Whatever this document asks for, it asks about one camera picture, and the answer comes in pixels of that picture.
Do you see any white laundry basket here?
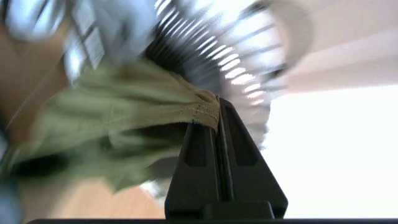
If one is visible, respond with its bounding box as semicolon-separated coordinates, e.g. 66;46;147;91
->
141;0;290;150

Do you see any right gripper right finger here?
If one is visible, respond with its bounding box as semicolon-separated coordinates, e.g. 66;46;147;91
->
216;97;289;219

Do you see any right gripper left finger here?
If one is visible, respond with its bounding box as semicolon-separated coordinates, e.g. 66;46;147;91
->
164;123;221;219

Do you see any pale grey garment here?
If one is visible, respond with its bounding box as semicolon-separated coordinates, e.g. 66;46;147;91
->
4;0;158;85

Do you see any green sleeveless shirt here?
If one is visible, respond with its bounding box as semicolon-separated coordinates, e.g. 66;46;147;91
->
0;58;221;192

